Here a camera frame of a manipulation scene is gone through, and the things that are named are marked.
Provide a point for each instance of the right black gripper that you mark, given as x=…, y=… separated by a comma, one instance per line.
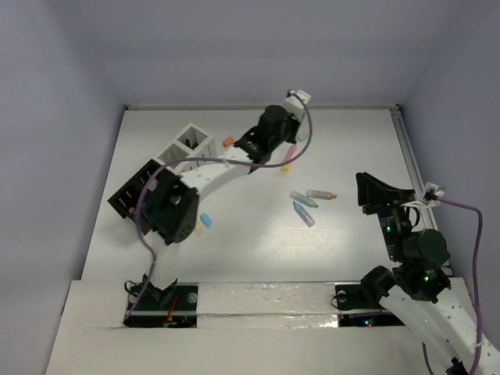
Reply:
x=376, y=193

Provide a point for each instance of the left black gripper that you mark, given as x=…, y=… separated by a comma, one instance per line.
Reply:
x=291, y=127

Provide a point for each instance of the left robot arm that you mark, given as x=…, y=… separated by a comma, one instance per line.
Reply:
x=169, y=201

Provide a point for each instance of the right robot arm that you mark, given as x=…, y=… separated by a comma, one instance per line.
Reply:
x=417, y=291

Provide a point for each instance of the green highlighter cap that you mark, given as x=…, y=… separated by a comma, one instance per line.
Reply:
x=303, y=136

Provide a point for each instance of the grey orange-tipped highlighter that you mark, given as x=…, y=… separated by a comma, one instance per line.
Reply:
x=325, y=195

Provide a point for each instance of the small orange marker cap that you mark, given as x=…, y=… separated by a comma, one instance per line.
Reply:
x=228, y=142

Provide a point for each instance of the green highlighter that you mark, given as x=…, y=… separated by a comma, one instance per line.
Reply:
x=303, y=199

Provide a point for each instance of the blue highlighter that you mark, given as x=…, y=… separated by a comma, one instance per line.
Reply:
x=304, y=215

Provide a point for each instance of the white slotted organizer box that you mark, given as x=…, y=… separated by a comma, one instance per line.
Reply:
x=191, y=142

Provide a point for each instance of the blue highlighter cap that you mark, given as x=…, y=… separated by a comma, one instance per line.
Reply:
x=206, y=220

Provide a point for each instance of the yellow highlighter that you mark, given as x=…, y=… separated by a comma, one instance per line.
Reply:
x=199, y=229

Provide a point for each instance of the black slotted organizer box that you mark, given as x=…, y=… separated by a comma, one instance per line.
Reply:
x=124, y=200

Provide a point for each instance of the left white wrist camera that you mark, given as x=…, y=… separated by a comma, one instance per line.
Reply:
x=294, y=101

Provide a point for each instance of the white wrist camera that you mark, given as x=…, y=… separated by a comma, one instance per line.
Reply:
x=428, y=198
x=294, y=101

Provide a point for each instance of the aluminium side rail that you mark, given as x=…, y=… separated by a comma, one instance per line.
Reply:
x=407, y=174

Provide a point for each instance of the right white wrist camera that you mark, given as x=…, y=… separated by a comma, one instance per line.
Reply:
x=428, y=198

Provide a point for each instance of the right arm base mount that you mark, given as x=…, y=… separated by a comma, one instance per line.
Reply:
x=355, y=308

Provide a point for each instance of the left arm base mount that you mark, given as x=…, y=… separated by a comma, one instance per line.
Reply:
x=172, y=307

